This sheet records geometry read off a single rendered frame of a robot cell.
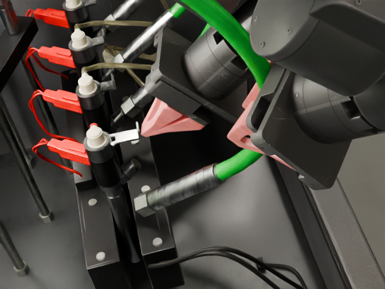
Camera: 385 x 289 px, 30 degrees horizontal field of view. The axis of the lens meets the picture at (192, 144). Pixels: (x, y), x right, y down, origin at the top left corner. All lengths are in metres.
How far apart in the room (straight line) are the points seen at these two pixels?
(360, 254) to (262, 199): 0.24
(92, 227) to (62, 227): 0.21
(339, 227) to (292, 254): 0.14
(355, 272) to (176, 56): 0.31
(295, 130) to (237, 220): 0.53
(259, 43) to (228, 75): 0.25
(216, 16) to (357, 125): 0.12
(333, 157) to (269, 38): 0.14
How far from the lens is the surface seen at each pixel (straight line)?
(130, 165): 0.75
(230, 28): 0.48
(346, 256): 0.81
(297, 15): 0.36
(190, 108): 0.65
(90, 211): 0.85
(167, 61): 0.64
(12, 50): 0.90
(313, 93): 0.45
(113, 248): 0.81
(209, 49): 0.63
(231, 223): 0.99
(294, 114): 0.47
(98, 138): 0.71
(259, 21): 0.39
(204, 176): 0.59
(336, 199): 0.86
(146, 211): 0.64
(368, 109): 0.42
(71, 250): 1.01
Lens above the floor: 1.63
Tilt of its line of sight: 47 degrees down
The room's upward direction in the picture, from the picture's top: 11 degrees counter-clockwise
